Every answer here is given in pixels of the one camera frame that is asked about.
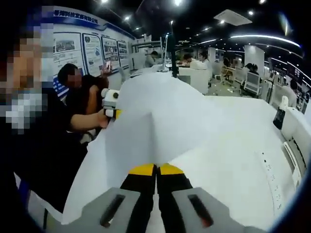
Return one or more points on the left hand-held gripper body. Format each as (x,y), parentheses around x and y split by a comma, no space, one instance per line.
(109,95)

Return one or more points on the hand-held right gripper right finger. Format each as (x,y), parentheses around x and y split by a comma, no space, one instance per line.
(194,213)

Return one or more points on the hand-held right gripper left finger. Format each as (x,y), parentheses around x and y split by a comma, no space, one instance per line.
(109,213)

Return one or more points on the stack of white printing papers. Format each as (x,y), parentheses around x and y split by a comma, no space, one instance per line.
(158,116)

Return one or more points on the person's left hand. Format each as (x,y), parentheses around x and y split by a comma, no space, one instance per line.
(103,120)

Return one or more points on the black stand pole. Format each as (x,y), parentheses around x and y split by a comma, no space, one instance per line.
(174,48)

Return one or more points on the black cup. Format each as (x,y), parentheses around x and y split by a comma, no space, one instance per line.
(278,119)

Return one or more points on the white desktop printer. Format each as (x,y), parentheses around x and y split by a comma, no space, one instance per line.
(294,126)

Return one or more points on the white office chair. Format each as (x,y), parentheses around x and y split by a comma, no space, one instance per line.
(252,83)

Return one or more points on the white paper roll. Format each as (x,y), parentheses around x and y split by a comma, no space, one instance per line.
(284,103)

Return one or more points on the ceiling air conditioner unit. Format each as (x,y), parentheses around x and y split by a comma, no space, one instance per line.
(233,17)

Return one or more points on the blue wall display board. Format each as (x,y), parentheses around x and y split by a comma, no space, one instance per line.
(92,48)

